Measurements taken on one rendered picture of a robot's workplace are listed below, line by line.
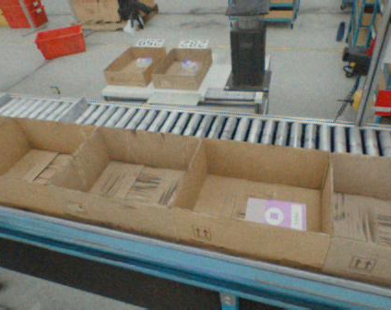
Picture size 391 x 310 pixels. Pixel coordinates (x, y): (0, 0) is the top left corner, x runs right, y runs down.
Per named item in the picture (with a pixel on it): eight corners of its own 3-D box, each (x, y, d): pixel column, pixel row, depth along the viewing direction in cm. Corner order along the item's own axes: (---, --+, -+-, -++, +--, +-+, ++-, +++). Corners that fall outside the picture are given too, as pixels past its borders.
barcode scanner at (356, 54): (337, 65, 137) (345, 43, 130) (364, 70, 135) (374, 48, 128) (337, 73, 132) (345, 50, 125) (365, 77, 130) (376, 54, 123)
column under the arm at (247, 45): (231, 70, 197) (229, 17, 175) (272, 71, 191) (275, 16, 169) (223, 90, 178) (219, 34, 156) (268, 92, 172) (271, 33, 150)
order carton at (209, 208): (323, 190, 99) (332, 150, 87) (321, 275, 78) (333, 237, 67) (207, 173, 109) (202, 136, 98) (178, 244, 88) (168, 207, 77)
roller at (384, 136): (375, 130, 142) (381, 137, 144) (392, 220, 105) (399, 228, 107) (386, 125, 139) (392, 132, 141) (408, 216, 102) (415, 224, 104)
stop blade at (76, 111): (89, 109, 182) (84, 95, 176) (38, 160, 150) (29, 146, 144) (88, 108, 182) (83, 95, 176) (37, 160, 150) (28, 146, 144)
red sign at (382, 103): (396, 115, 139) (405, 90, 131) (396, 116, 139) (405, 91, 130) (357, 113, 144) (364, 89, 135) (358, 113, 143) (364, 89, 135)
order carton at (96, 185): (207, 173, 109) (203, 137, 98) (180, 244, 88) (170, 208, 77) (112, 160, 120) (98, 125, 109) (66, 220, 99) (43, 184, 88)
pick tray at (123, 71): (169, 60, 216) (166, 47, 210) (146, 88, 189) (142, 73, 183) (133, 59, 224) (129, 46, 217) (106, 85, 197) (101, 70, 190)
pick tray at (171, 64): (213, 62, 207) (212, 48, 201) (197, 90, 180) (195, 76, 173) (174, 61, 215) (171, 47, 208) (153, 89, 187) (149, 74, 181)
